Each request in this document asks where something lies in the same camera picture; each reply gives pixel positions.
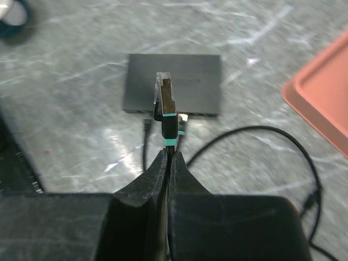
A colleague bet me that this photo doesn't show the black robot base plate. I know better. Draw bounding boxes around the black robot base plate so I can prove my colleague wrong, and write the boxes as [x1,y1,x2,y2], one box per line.
[1,100,46,193]

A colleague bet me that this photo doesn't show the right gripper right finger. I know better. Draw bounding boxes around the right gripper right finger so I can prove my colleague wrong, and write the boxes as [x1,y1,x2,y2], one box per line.
[168,152,312,260]

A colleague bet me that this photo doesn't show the short black patch cable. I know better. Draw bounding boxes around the short black patch cable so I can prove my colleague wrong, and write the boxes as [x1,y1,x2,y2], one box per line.
[152,71,186,161]

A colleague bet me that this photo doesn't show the terracotta plastic tray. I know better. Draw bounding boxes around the terracotta plastic tray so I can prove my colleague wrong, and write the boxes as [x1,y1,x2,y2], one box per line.
[282,32,347,156]

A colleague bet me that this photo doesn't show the black network switch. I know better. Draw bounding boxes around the black network switch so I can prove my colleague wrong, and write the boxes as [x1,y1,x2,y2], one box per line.
[123,54,222,117]

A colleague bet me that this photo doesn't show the long black ethernet cable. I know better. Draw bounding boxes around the long black ethernet cable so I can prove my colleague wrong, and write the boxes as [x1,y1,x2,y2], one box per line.
[142,116,340,261]

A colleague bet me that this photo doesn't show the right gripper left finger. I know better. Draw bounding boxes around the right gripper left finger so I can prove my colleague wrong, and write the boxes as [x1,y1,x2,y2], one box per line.
[1,150,167,260]

